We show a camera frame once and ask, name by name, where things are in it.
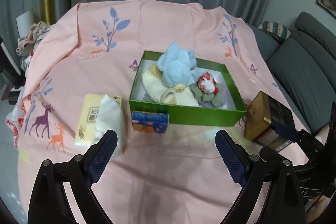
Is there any large yellow tissue pack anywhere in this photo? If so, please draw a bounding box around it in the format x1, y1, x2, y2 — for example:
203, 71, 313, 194
75, 93, 126, 155

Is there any pink deer print tablecloth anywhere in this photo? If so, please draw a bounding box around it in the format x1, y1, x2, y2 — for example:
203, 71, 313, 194
13, 0, 315, 224

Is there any white lampshade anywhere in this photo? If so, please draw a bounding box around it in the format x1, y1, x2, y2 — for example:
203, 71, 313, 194
16, 9, 36, 38

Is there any grey sofa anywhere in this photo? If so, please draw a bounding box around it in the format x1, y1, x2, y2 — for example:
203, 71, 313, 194
249, 11, 336, 135

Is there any gold black tin box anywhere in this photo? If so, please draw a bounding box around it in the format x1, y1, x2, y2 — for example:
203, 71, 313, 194
244, 91, 294, 152

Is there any red white plush ornament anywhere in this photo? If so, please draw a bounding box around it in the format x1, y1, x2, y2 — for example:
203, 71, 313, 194
196, 71, 219, 94

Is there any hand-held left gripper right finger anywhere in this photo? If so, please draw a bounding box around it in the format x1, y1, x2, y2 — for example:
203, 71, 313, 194
215, 130, 306, 224

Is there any pile of pink clothes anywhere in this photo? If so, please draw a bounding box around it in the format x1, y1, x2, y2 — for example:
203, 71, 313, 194
16, 21, 54, 75

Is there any blue orange tissue pack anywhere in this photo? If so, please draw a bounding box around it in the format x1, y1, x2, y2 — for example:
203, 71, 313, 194
131, 111, 169, 134

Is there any person's right forearm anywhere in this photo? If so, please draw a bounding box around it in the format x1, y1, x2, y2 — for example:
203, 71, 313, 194
306, 194, 332, 224

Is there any cream beige knitted hat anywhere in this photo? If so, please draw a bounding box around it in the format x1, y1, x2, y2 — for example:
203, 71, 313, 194
141, 64, 201, 107

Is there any olive green knitted cloth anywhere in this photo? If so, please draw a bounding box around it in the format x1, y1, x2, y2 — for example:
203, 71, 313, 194
190, 82, 223, 109

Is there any green cardboard box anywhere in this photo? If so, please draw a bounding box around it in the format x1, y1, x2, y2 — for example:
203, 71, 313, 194
129, 50, 248, 127

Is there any black stand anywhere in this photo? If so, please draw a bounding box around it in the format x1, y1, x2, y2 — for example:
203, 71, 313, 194
0, 40, 24, 104

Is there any striped patterned cushion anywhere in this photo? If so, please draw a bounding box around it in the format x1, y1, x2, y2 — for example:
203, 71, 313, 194
257, 21, 292, 42

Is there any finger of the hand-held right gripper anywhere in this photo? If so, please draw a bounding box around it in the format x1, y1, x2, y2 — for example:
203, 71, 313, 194
259, 147, 286, 164
274, 123, 303, 143

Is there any white red printed cloth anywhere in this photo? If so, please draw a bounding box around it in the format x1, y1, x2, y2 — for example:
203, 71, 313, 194
5, 101, 29, 148

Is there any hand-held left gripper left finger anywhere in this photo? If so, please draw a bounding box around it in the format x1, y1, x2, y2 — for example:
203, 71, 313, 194
28, 130, 118, 224

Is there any light blue plush toy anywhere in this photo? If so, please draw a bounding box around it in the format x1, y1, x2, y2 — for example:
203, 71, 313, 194
157, 43, 208, 93

